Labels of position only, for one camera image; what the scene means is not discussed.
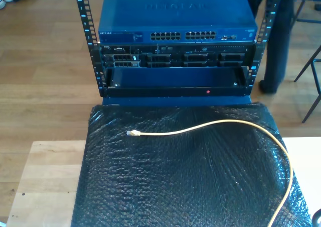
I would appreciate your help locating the black perforated rack post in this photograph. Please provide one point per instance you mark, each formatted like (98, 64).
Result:
(85, 11)
(269, 8)

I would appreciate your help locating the blue network switch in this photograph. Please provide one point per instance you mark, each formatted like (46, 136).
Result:
(175, 16)

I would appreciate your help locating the white shoe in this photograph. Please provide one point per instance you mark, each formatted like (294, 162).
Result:
(2, 3)

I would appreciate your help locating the black bubble wrap mat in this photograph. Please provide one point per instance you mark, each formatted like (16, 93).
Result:
(175, 174)

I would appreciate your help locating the blue rack base plate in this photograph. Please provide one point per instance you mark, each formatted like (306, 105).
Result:
(175, 102)

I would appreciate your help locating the black rack server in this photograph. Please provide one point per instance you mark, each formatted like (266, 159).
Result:
(175, 58)

